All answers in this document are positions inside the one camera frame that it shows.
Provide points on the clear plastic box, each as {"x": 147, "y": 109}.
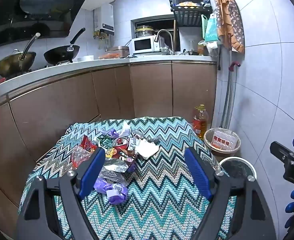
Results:
{"x": 224, "y": 140}

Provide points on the pot lid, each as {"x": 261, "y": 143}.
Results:
{"x": 189, "y": 53}

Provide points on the white crumpled tissue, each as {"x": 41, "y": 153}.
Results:
{"x": 147, "y": 150}

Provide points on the cooking oil bottle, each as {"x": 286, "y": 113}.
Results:
{"x": 200, "y": 122}

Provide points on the beige round basket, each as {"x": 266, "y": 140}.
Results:
{"x": 208, "y": 142}

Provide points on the white bowl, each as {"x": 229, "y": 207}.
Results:
{"x": 88, "y": 58}

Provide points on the black frying pan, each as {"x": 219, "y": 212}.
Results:
{"x": 59, "y": 55}

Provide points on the steel faucet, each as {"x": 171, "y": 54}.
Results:
{"x": 170, "y": 40}

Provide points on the grey pipes with red hook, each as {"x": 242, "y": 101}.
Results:
{"x": 228, "y": 100}

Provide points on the bag of carrots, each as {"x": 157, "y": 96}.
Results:
{"x": 108, "y": 55}

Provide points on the clear plastic wrapper red print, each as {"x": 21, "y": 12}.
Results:
{"x": 79, "y": 157}

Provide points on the red snack wrapper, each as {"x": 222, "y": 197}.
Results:
{"x": 87, "y": 143}

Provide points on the black dish rack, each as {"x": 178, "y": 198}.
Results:
{"x": 187, "y": 12}

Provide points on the metal container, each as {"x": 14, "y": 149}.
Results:
{"x": 118, "y": 50}

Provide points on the zigzag knitted blanket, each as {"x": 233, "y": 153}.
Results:
{"x": 162, "y": 205}

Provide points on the grey plastic wrapper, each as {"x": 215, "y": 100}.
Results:
{"x": 147, "y": 136}

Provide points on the white crumpled paper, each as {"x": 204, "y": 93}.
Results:
{"x": 124, "y": 130}

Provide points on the clear crumpled plastic wrapper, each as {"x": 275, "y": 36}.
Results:
{"x": 112, "y": 176}

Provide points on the silver foil wrapper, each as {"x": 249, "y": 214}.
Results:
{"x": 115, "y": 165}

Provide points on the teal plastic bag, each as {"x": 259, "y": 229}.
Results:
{"x": 211, "y": 30}

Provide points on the white bin with black bag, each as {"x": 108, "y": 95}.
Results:
{"x": 237, "y": 168}

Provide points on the dark colourful candy wrapper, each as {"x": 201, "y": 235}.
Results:
{"x": 127, "y": 161}

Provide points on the floral apron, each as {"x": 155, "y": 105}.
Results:
{"x": 233, "y": 22}

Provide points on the green plastic board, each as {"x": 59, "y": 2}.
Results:
{"x": 204, "y": 25}

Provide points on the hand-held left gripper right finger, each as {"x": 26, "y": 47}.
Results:
{"x": 197, "y": 172}

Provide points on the white water heater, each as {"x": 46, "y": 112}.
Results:
{"x": 104, "y": 20}

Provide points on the glass pot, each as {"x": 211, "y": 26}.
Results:
{"x": 143, "y": 32}

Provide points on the purple candy wrapper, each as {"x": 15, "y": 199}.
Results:
{"x": 114, "y": 192}
{"x": 112, "y": 133}

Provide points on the crushed red drink can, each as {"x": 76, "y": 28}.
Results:
{"x": 123, "y": 146}

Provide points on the white microwave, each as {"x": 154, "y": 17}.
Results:
{"x": 144, "y": 45}

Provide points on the white plastic bag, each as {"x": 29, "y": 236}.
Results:
{"x": 210, "y": 46}

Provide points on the brown kitchen cabinet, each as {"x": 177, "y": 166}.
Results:
{"x": 62, "y": 105}

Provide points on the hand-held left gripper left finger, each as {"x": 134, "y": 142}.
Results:
{"x": 92, "y": 170}

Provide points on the green snack wrapper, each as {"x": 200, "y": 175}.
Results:
{"x": 104, "y": 140}

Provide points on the black range hood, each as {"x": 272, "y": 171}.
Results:
{"x": 37, "y": 10}

